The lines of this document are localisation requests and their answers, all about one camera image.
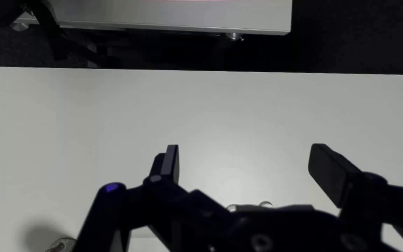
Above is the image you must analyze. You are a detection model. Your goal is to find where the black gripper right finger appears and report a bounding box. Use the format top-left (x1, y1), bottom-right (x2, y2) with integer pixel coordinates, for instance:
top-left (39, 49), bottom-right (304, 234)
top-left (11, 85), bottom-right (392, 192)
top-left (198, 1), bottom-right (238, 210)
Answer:
top-left (310, 143), bottom-right (403, 252)

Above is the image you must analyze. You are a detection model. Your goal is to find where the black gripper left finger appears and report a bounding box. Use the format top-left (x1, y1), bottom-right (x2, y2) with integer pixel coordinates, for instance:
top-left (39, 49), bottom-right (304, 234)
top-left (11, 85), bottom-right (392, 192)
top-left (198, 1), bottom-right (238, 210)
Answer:
top-left (77, 144), bottom-right (234, 252)

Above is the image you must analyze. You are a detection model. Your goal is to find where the white rectangular panel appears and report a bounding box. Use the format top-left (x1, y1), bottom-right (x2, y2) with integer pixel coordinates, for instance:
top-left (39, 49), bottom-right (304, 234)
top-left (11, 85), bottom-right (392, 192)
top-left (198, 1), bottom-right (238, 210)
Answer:
top-left (46, 0), bottom-right (294, 36)

